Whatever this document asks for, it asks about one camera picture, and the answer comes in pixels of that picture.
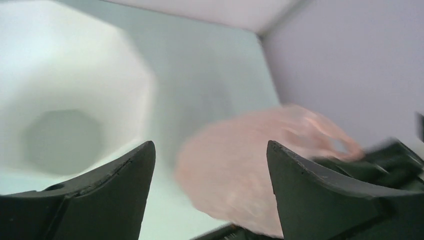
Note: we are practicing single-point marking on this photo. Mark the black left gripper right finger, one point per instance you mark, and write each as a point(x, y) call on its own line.
point(317, 203)

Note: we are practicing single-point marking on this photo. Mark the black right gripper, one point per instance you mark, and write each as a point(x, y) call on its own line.
point(391, 164)

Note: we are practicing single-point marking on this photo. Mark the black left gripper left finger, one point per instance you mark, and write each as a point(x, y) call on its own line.
point(106, 203)

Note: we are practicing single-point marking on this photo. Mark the pink plastic trash bag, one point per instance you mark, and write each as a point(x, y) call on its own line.
point(223, 168)

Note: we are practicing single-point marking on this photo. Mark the white faceted trash bin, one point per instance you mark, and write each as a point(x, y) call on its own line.
point(74, 91)

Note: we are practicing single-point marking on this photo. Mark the aluminium frame rail right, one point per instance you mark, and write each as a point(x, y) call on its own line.
point(293, 8)

